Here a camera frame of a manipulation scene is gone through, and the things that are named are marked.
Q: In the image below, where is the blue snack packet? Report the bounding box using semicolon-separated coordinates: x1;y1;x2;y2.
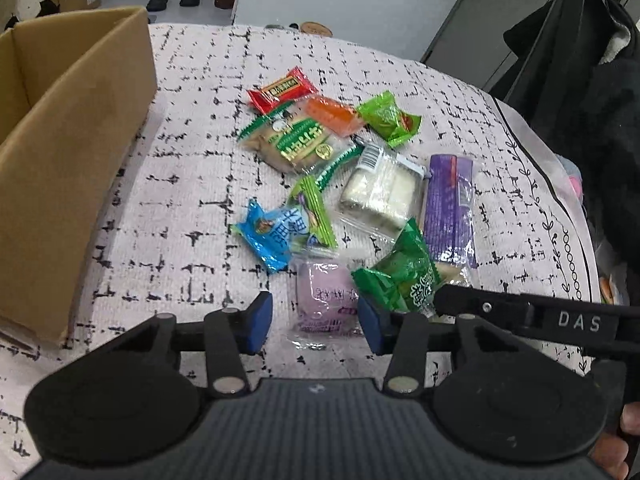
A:
234;199;321;275

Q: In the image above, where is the pale purple snack packet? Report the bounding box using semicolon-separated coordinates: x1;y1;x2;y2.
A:
287;257;363;346

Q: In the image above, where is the green crinkled snack packet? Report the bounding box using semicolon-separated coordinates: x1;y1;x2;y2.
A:
351;217;443;318

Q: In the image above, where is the person's right hand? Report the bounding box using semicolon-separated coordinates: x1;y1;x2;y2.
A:
592;400;640;480

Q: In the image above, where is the green and white biscuit pack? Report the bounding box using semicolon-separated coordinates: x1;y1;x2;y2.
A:
237;102;363;191

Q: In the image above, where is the green packet with red mark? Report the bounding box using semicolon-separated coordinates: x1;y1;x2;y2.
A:
356;91;422;150

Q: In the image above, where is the grey cabinet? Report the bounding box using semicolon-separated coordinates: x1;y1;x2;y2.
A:
420;0;566;91

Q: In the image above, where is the clear packet of white cakes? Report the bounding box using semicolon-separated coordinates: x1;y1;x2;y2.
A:
337;142;433;233

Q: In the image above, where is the white black-patterned bedspread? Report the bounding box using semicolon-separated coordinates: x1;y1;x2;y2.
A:
0;22;601;480

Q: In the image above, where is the brown cardboard box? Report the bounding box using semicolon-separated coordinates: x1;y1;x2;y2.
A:
0;6;160;351

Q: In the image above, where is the red snack packet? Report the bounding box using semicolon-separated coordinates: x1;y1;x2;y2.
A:
247;67;321;116

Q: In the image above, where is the orange jelly packet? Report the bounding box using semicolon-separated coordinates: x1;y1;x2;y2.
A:
300;95;366;137

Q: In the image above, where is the small green striped packet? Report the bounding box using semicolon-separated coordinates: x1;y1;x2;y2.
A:
290;175;338;251

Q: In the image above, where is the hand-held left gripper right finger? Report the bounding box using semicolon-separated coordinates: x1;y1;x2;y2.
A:
356;294;507;396

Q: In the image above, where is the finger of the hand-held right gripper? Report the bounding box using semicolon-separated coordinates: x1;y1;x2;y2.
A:
432;284;532;334

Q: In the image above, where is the long purple snack packet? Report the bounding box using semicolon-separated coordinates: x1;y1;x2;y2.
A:
420;154;481;286

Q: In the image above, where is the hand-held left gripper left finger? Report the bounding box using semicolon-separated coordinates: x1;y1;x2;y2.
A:
134;290;275;399

